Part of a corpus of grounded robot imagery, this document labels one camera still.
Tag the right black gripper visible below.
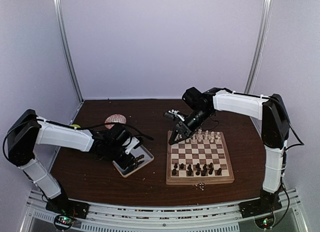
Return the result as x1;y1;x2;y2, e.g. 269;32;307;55
169;107;213;145

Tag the wooden chess board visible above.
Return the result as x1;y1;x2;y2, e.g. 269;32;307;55
166;130;235;185

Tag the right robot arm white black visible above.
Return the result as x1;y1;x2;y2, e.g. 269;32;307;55
130;100;265;206

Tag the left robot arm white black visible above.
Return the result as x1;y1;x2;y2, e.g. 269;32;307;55
2;109;154;214

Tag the metal tray wooden rim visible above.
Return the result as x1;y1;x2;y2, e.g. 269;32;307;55
112;145;155;178

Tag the red patterned bowl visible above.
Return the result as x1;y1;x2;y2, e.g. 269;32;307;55
104;114;127;129

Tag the green bowl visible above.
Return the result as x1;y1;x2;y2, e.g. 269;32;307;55
70;124;81;128

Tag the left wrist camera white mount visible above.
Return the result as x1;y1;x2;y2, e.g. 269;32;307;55
122;137;143;155

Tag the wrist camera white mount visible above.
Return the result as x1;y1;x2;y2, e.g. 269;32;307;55
163;109;186;121
122;137;143;155

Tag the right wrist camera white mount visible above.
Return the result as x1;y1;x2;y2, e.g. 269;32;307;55
163;109;186;121

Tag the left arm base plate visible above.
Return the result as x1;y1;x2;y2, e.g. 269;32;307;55
45;200;90;219

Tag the aluminium front rail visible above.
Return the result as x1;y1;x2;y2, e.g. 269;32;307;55
18;189;310;231

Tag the right aluminium frame post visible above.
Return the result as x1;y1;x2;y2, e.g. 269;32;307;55
244;0;273;94

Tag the aluminium frame post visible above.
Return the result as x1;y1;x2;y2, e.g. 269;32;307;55
244;0;273;94
53;0;84;103

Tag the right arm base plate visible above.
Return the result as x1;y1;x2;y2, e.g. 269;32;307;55
239;199;283;218

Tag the left aluminium frame post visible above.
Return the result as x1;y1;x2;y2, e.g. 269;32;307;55
53;0;84;103

